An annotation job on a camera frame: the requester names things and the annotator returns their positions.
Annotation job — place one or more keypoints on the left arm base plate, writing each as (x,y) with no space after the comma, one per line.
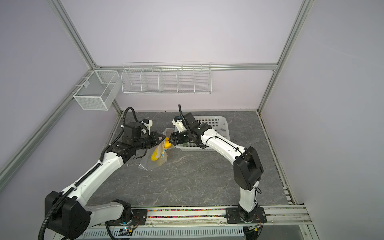
(134,217)

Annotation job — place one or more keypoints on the white wire wall rack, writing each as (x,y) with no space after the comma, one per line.
(166,78)

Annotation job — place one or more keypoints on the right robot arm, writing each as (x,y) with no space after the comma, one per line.
(247,166)

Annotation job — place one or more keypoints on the white mesh wall box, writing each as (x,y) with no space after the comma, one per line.
(99,90)

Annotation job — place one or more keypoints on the yellow lemon front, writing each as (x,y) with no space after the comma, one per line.
(167,144)

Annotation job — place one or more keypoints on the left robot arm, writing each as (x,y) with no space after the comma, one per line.
(83,188)

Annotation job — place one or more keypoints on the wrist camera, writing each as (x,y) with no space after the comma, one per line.
(179,125)
(148,123)

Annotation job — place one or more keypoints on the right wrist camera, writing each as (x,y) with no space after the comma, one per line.
(179,125)

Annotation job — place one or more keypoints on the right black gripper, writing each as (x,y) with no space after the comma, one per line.
(177,138)

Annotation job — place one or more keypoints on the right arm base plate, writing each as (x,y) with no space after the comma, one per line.
(237,215)

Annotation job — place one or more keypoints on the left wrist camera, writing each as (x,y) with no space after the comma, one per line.
(148,123)

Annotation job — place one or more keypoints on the clear zip top bag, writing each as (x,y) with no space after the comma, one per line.
(146,163)

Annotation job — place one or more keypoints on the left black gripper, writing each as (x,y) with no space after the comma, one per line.
(154,135)

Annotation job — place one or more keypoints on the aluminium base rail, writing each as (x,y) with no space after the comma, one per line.
(186,214)

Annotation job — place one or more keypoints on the white vent grille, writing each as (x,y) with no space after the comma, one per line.
(177,233)

